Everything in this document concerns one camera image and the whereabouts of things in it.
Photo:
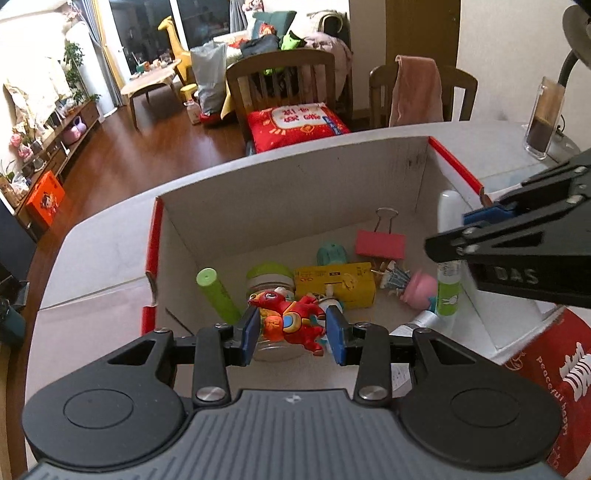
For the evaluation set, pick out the green potted plant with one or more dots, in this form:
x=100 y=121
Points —
x=76 y=64

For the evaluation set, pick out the blue and white small toy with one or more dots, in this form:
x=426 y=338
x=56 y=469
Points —
x=333 y=302

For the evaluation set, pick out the yellow giraffe toy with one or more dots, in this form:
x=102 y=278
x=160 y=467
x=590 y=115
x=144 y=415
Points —
x=173 y=46

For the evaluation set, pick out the pink binder clip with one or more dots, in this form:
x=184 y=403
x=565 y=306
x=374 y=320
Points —
x=381 y=244

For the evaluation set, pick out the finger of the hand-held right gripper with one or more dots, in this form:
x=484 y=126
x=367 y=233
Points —
x=485 y=242
x=494 y=214

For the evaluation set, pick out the white and green tube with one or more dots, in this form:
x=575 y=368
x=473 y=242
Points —
x=449 y=288

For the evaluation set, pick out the wooden slatted dining chair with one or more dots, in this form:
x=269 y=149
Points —
x=281 y=69

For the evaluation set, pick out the wooden tv console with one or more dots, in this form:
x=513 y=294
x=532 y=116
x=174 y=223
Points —
x=51 y=147

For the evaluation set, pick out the teal oval toy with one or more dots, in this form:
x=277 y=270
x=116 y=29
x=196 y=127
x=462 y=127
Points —
x=332 y=254

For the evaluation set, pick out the red printed cushion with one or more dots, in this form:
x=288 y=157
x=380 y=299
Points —
x=295 y=124

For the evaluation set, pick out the teal cushion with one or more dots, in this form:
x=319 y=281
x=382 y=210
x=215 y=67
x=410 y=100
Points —
x=272 y=23

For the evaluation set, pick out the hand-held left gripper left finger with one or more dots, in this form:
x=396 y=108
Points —
x=249 y=337

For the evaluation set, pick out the tall glass with dark contents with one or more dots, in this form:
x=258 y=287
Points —
x=542 y=129

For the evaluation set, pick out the red toy figure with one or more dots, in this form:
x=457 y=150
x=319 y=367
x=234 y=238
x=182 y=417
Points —
x=295 y=323

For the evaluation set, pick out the pink kettlebell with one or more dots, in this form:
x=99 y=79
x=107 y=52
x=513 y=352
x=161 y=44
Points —
x=73 y=131

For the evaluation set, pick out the pink towel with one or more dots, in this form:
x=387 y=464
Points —
x=415 y=92

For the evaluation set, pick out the black desk lamp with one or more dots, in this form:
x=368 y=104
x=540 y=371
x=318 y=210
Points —
x=575 y=27

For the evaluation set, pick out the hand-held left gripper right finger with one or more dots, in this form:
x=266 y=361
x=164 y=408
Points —
x=334 y=337

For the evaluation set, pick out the bright green cylinder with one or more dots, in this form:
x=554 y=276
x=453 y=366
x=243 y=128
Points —
x=217 y=293

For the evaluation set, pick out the pink and blue toy figurine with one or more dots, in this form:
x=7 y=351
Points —
x=418 y=288

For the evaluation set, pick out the glass jar with green lid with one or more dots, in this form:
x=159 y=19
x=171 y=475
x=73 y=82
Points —
x=270 y=277

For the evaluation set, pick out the wooden coffee table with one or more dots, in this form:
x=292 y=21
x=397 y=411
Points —
x=147 y=81

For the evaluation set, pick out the pale pink garment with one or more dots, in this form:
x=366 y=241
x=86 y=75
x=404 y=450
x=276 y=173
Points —
x=330 y=50

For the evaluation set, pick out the yellow rectangular box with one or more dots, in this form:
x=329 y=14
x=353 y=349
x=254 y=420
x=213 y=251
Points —
x=332 y=281

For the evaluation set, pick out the orange printed box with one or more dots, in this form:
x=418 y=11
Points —
x=44 y=198

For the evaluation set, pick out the dark teal object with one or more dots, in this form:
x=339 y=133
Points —
x=11 y=323

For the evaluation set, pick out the wooden chair with towel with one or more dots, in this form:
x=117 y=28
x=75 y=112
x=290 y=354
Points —
x=461 y=92

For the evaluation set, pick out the silver white tube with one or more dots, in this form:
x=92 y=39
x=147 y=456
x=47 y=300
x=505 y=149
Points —
x=415 y=325

